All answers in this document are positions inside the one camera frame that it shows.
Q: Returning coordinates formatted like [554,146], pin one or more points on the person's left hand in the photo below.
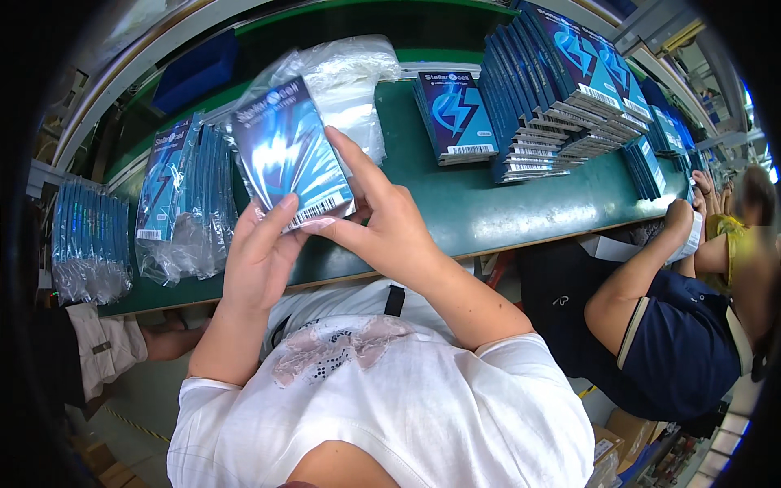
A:
[259,268]

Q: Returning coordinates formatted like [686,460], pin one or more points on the cardboard cartons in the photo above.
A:
[107,466]
[628,436]

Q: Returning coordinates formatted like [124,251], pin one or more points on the blue plastic tray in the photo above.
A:
[195,73]

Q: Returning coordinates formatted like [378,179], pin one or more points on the person's right hand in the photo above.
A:
[390,232]

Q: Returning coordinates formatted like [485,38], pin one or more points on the large stack of blue boxes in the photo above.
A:
[549,91]

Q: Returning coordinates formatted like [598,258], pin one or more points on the person's body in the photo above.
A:
[390,408]

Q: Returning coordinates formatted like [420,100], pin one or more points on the blue battery box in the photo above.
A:
[287,152]

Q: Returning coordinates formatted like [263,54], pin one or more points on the small stack of blue boxes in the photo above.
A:
[454,119]

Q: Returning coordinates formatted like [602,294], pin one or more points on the white paper box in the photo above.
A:
[688,241]

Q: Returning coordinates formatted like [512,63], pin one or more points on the metal frame rack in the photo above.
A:
[683,42]

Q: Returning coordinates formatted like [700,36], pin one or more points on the row of bagged blue boxes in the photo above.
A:
[183,195]
[91,244]

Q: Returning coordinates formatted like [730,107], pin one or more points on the pile of clear plastic bags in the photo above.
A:
[351,79]

